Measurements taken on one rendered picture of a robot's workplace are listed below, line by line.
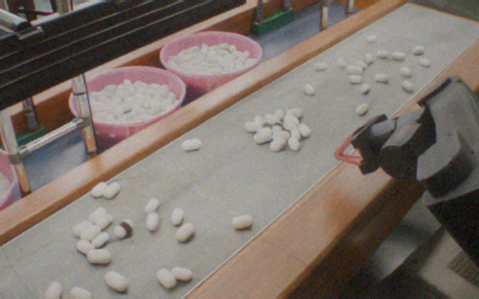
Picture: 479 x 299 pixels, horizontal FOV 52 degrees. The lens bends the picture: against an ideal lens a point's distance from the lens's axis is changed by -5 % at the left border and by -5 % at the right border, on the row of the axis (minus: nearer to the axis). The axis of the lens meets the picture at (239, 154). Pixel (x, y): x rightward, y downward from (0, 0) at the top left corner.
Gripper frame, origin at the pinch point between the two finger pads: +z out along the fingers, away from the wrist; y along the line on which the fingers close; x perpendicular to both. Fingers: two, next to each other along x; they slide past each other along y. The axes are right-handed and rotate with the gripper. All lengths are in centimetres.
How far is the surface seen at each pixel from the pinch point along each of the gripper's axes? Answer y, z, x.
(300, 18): -78, 54, -31
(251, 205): 13.4, 11.5, 0.3
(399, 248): -69, 55, 57
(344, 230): 10.6, -2.8, 9.4
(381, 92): -38.3, 11.6, -1.9
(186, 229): 26.3, 12.6, -2.8
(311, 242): 16.2, -1.0, 7.9
